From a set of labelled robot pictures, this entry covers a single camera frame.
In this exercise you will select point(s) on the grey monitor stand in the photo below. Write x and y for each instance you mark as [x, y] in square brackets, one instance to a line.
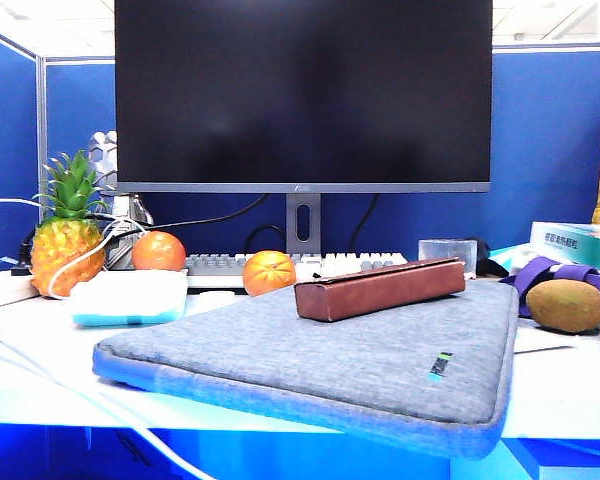
[303, 222]

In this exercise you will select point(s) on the grey partition post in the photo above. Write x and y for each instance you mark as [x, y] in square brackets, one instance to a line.
[41, 135]

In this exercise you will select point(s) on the white tissue pack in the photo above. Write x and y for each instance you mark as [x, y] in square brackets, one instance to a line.
[130, 297]

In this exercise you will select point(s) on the toy pineapple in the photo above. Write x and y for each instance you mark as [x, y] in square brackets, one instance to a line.
[66, 240]

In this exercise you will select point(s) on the black computer monitor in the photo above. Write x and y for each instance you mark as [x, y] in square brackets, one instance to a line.
[303, 90]

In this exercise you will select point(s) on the black computer mouse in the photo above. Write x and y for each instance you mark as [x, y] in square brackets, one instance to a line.
[482, 250]

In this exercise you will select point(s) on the grey felt laptop sleeve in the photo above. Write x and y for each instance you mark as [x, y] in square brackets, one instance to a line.
[300, 360]

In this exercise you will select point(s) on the whole brown kiwi fruit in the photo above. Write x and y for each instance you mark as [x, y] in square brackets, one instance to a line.
[565, 305]

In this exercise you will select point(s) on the clear plastic box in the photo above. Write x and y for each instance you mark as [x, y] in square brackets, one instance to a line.
[447, 252]

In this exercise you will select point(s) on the white mechanical keyboard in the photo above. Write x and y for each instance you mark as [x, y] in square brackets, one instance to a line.
[340, 262]

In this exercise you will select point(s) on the ribbed orange tangerine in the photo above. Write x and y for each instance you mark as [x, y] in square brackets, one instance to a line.
[269, 273]

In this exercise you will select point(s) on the smooth round orange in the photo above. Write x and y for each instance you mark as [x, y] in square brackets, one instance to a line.
[158, 250]

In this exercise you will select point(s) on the brown leather glasses case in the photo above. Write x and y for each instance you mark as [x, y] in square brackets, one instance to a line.
[380, 292]

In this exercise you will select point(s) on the teal and white medicine box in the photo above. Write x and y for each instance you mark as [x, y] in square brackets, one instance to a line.
[575, 242]

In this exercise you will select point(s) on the silver robot figurine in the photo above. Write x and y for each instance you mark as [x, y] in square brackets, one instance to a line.
[111, 165]

